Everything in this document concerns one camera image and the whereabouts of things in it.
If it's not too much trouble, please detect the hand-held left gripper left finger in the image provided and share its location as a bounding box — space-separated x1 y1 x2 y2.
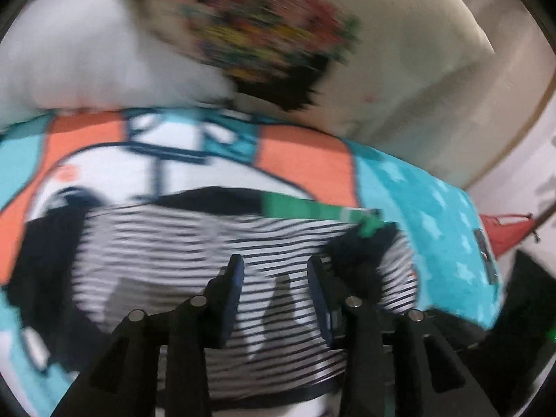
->
51 254 245 417

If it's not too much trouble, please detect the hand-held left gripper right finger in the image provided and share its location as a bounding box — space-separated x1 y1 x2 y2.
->
306 256 500 417

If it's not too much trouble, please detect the black white striped shirt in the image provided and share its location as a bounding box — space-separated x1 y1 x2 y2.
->
9 187 420 402

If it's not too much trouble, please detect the printed teal orange blanket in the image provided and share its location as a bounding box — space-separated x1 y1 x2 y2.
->
0 108 505 417

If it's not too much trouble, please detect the dark cloth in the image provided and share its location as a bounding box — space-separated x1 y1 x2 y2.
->
428 252 556 400

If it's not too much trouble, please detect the red cloth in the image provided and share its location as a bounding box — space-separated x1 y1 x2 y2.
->
478 213 537 258

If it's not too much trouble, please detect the cream pillow with colourful print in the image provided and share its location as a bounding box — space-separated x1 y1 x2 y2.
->
115 0 498 148

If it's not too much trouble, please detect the white pillow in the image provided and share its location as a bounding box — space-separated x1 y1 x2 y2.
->
0 0 233 133

